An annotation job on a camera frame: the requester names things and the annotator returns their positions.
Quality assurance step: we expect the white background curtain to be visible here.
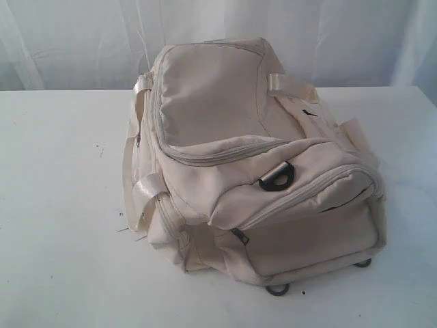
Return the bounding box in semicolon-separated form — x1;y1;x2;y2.
1;1;436;95

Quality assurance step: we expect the cream fabric duffel bag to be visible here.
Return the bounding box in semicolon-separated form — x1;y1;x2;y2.
122;38;387;296

